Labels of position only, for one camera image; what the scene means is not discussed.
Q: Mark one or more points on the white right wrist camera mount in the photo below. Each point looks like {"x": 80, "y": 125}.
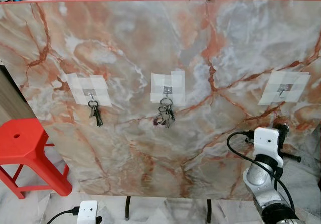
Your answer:
{"x": 265, "y": 141}

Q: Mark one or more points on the small metal wall hook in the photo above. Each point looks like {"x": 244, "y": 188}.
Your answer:
{"x": 166, "y": 90}
{"x": 92, "y": 92}
{"x": 284, "y": 89}

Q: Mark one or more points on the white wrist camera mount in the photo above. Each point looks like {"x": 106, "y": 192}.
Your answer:
{"x": 88, "y": 213}
{"x": 265, "y": 141}

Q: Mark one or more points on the key bunch with purple tag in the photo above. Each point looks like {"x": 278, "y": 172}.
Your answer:
{"x": 164, "y": 114}

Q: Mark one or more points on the marble pattern board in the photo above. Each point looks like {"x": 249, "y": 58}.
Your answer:
{"x": 150, "y": 43}

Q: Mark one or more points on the black board leg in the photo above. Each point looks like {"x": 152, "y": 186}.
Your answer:
{"x": 208, "y": 211}
{"x": 128, "y": 208}

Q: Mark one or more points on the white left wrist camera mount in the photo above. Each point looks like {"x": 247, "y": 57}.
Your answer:
{"x": 88, "y": 213}

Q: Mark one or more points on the red plastic stool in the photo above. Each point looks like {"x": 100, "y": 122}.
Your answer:
{"x": 25, "y": 143}

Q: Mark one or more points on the dark key bunch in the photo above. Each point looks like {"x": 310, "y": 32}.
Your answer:
{"x": 96, "y": 113}

